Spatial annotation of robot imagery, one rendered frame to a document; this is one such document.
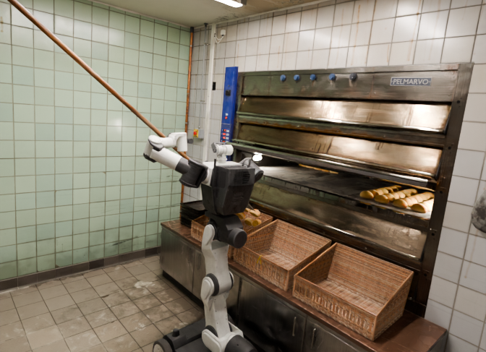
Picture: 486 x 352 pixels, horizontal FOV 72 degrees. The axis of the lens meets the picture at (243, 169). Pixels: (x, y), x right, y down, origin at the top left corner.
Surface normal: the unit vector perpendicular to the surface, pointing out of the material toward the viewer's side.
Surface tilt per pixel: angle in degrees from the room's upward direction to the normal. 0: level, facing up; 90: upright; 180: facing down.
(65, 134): 90
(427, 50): 90
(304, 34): 90
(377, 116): 70
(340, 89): 90
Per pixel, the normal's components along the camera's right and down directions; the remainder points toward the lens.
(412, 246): -0.66, -0.29
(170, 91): 0.66, 0.18
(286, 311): -0.74, 0.05
